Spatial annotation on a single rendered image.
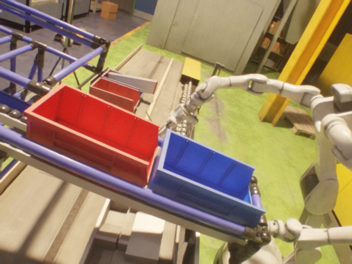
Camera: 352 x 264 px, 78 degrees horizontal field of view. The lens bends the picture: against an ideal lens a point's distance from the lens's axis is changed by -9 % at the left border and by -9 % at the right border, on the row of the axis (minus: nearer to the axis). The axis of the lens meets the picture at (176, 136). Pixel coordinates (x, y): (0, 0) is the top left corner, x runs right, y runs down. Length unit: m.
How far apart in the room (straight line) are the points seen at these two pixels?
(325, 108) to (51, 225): 1.33
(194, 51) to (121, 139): 6.08
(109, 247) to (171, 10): 6.11
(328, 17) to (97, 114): 4.38
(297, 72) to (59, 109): 4.37
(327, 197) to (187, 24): 5.83
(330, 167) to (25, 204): 1.40
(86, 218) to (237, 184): 0.67
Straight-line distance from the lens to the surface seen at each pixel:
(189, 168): 0.71
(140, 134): 0.67
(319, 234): 1.06
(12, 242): 1.08
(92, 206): 1.16
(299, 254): 1.68
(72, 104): 0.69
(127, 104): 1.72
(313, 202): 1.38
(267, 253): 2.04
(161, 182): 0.55
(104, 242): 0.85
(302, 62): 4.73
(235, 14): 6.60
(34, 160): 0.66
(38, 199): 1.18
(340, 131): 1.04
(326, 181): 1.31
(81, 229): 1.09
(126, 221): 0.93
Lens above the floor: 1.68
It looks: 32 degrees down
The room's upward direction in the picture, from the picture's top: 22 degrees clockwise
